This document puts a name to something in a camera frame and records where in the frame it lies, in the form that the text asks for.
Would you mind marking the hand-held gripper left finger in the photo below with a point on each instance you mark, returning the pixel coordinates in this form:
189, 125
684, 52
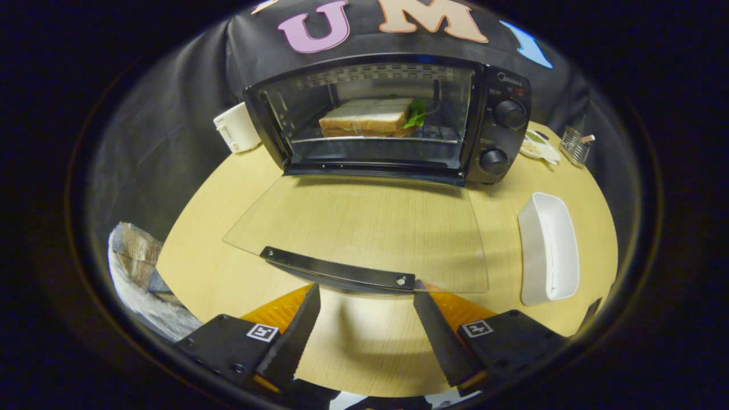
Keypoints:
296, 336

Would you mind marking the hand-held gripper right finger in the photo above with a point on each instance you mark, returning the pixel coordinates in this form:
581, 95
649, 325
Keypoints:
435, 339

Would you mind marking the white bread sandwich with lettuce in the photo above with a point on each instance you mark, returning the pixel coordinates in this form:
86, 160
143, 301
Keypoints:
364, 117

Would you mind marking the black toaster oven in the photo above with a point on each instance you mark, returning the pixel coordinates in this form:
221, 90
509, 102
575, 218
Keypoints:
501, 114

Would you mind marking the white pop-up toaster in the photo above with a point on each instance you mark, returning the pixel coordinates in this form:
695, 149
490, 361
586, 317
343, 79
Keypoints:
236, 130

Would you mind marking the white rectangular tray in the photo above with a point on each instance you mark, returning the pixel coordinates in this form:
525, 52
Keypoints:
549, 245

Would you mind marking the grey crumpled sheet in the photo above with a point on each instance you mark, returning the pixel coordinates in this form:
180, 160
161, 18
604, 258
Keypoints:
145, 285

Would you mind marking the small white dish with green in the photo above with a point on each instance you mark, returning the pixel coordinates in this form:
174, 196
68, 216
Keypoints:
538, 149

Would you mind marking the black backdrop cloth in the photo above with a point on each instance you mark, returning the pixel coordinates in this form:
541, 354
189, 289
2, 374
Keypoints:
171, 114

